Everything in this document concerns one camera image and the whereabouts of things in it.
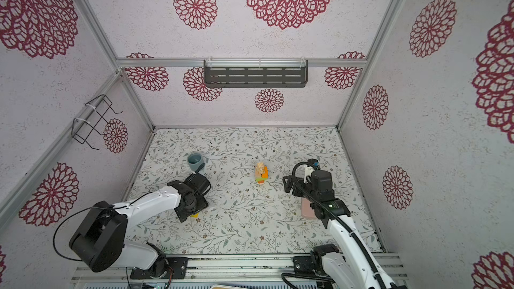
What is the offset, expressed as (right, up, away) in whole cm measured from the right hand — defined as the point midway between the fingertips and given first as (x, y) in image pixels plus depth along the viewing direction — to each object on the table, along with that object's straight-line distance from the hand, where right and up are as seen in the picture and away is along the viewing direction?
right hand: (293, 177), depth 81 cm
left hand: (-41, -17, +6) cm, 44 cm away
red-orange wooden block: (-13, -5, +17) cm, 21 cm away
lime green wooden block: (-13, -3, +16) cm, 21 cm away
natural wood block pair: (-13, +3, +9) cm, 16 cm away
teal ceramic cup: (-46, +6, +21) cm, 51 cm away
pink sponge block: (+7, -16, +7) cm, 19 cm away
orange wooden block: (-10, -1, +14) cm, 17 cm away
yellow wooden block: (-39, -15, -2) cm, 42 cm away
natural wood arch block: (-14, 0, +12) cm, 18 cm away
